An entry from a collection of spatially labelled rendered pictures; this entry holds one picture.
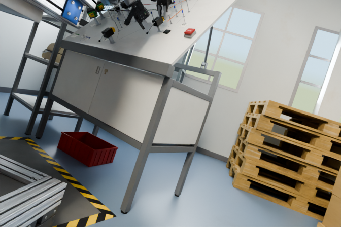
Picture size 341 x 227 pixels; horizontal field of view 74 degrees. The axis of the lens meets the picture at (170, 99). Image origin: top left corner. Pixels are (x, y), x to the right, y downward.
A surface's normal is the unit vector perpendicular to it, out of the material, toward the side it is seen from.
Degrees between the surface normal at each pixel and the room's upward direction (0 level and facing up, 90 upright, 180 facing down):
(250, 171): 90
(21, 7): 90
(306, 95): 90
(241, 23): 90
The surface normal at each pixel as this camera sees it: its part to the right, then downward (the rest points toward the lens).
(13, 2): 0.94, 0.32
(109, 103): -0.55, -0.18
